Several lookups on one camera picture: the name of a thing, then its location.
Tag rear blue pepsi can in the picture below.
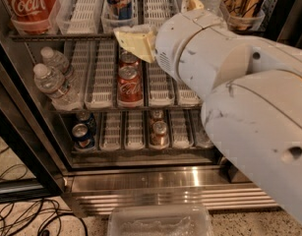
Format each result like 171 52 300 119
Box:
76 112 96 135

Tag front red coca-cola can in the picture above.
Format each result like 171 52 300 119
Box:
117 66 143 107

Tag gold brown tall cans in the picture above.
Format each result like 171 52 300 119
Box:
221 0 265 31

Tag rear clear water bottle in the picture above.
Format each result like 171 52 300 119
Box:
40 46 75 80

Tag rear red coca-cola can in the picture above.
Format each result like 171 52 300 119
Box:
119 51 141 69

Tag wire shelf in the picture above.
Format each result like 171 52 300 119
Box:
49 105 202 114
71 147 218 157
8 30 115 42

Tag rear orange soda can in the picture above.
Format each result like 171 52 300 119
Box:
150 110 164 124

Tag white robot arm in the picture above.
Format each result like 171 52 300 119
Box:
114 8 302 224

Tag front clear water bottle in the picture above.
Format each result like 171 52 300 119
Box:
33 63 81 111

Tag front orange soda can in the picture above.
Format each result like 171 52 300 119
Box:
151 121 168 147

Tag large red coca-cola can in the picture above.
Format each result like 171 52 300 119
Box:
7 0 59 34

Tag middle wire shelf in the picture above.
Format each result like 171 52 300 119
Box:
49 105 202 114

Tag blue silver redbull can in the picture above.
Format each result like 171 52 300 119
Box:
106 0 133 21

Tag top wire shelf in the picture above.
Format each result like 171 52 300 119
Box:
8 30 115 42

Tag blue pepsi can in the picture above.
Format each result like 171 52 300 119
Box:
72 123 95 151
76 112 96 135

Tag clear plastic bin on floor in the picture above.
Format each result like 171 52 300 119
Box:
107 205 214 236

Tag orange soda can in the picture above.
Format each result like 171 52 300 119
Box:
150 110 164 124
151 121 168 147

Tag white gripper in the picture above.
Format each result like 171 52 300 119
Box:
113 0 225 82

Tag black cables on floor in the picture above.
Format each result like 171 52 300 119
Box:
0 147 90 236

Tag front blue pepsi can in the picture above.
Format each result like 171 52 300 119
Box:
72 123 95 151

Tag bottom wire shelf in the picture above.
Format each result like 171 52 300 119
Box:
71 147 218 157

